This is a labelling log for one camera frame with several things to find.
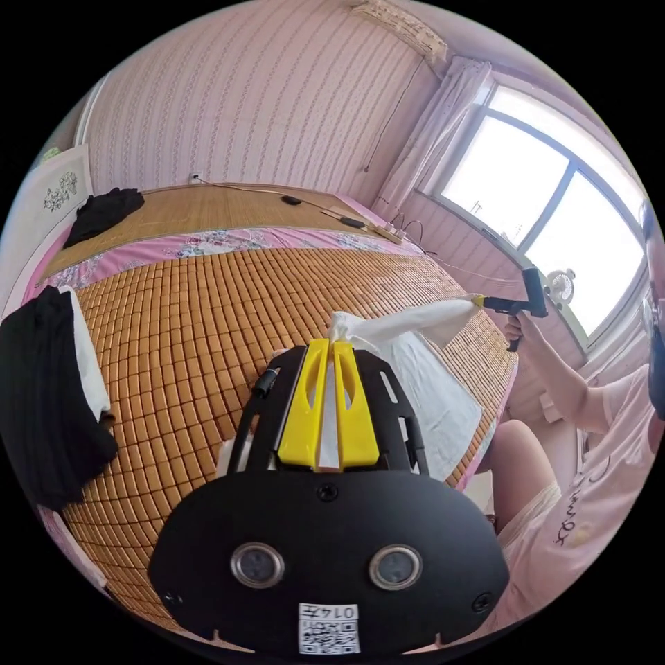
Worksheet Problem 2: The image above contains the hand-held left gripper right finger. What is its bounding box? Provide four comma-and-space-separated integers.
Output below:
332, 340, 381, 467

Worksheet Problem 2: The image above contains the pale curtain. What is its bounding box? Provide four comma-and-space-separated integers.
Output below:
383, 55, 493, 210

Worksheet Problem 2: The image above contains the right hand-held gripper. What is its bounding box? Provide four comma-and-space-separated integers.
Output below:
471, 294, 549, 354

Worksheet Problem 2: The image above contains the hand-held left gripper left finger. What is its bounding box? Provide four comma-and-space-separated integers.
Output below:
277, 338, 331, 467

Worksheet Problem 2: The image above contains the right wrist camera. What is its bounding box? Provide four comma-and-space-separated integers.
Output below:
521, 265, 547, 314

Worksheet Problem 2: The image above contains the pile of clothes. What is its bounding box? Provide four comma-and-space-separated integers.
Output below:
0, 284, 119, 513

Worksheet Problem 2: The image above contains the person's right hand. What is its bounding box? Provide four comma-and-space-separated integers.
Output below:
504, 310, 544, 345

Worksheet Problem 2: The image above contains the person's body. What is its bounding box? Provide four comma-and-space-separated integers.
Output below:
467, 199, 665, 645

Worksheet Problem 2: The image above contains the black garment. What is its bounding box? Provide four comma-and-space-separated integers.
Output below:
62, 186, 146, 249

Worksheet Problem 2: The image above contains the person's right forearm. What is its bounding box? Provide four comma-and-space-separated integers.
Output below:
522, 328, 613, 435

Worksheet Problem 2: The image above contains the window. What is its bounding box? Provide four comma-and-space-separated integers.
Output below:
414, 82, 651, 355

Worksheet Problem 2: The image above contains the small white fan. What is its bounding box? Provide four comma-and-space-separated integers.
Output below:
544, 267, 576, 308

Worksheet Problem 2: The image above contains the bed with woven mats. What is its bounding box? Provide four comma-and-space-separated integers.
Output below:
0, 182, 522, 653

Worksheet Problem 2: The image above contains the wall air conditioner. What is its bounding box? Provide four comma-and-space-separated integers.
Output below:
351, 0, 449, 64

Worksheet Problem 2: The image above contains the thin dark cable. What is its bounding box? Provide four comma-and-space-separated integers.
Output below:
190, 175, 380, 232

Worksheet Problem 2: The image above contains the white short sleeve shirt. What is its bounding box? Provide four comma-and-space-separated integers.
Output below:
216, 295, 487, 485

